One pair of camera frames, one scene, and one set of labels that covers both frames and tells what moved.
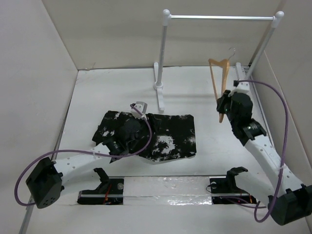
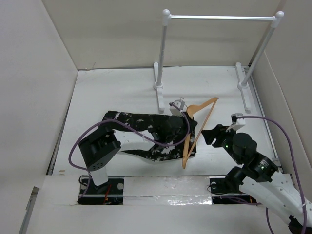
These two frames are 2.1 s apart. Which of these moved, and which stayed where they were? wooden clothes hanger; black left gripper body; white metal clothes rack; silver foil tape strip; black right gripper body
Moved: black right gripper body; wooden clothes hanger; black left gripper body
Stayed: silver foil tape strip; white metal clothes rack
